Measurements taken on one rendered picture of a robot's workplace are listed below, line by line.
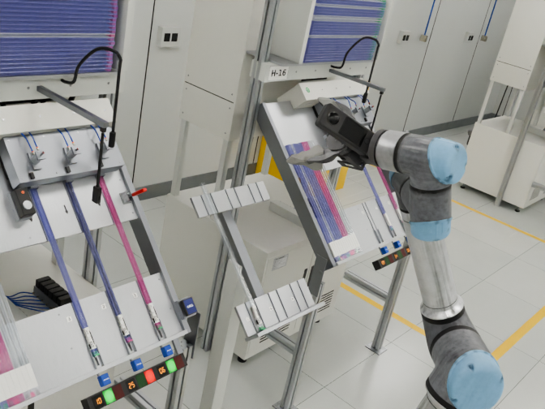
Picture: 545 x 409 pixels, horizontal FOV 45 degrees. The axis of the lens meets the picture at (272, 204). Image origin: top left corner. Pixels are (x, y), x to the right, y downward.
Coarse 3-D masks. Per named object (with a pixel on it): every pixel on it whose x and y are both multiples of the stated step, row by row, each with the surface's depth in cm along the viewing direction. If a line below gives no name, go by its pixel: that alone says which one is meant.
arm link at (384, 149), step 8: (384, 136) 120; (392, 136) 119; (400, 136) 118; (376, 144) 121; (384, 144) 119; (392, 144) 118; (376, 152) 120; (384, 152) 119; (392, 152) 118; (376, 160) 121; (384, 160) 120; (392, 160) 118; (384, 168) 122; (392, 168) 120
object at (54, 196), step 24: (0, 168) 177; (0, 192) 175; (48, 192) 184; (120, 192) 201; (0, 216) 172; (48, 216) 182; (72, 216) 187; (96, 216) 192; (120, 216) 198; (0, 240) 170; (24, 240) 175; (48, 240) 179
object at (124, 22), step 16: (128, 0) 188; (128, 16) 190; (128, 32) 192; (128, 48) 194; (112, 64) 198; (48, 288) 211; (16, 304) 207; (48, 304) 212; (64, 304) 208; (16, 320) 196; (192, 320) 204; (192, 336) 205; (192, 352) 207; (128, 400) 229; (144, 400) 226
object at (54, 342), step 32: (128, 288) 191; (160, 288) 198; (32, 320) 168; (64, 320) 174; (96, 320) 180; (128, 320) 187; (160, 320) 193; (32, 352) 166; (64, 352) 171; (128, 352) 183
